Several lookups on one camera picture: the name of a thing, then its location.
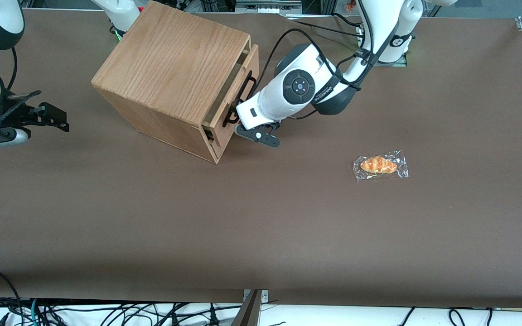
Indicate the light wooden drawer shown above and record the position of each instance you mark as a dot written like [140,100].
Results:
[249,63]

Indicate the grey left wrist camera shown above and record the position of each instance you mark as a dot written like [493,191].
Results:
[258,135]

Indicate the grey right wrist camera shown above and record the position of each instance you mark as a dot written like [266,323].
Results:
[2,137]

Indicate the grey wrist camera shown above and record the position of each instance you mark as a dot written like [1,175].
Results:
[2,137]
[258,135]

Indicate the croissant in clear wrapper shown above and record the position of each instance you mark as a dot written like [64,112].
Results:
[379,165]

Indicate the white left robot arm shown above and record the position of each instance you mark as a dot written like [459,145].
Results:
[299,86]

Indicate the light wooden drawer cabinet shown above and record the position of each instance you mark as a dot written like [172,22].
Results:
[170,59]

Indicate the dark angled bar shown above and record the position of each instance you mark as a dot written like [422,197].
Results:
[247,312]

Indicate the grey background device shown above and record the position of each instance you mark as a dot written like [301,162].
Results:
[268,6]

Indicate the small metal bracket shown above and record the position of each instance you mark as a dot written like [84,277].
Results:
[264,295]

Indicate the small orange background object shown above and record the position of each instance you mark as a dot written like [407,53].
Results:
[350,5]

